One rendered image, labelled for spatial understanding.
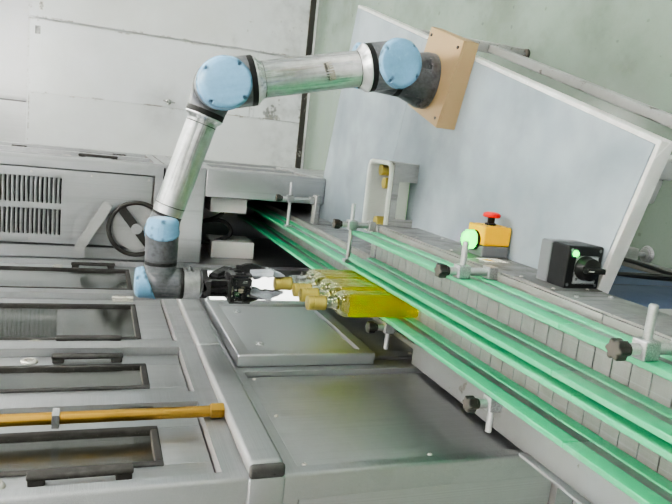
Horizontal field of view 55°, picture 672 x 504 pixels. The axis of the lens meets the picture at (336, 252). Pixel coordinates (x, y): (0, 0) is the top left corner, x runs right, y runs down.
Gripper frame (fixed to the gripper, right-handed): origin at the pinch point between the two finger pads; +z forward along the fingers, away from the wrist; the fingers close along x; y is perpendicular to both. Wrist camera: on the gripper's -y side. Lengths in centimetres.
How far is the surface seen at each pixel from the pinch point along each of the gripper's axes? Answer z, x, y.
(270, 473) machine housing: -18, -13, 67
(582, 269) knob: 37, 20, 65
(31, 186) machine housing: -66, 9, -98
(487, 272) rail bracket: 28, 15, 49
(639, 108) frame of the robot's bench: 99, 56, 9
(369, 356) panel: 19.0, -12.9, 19.8
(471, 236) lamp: 34, 20, 33
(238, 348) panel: -12.4, -11.9, 15.3
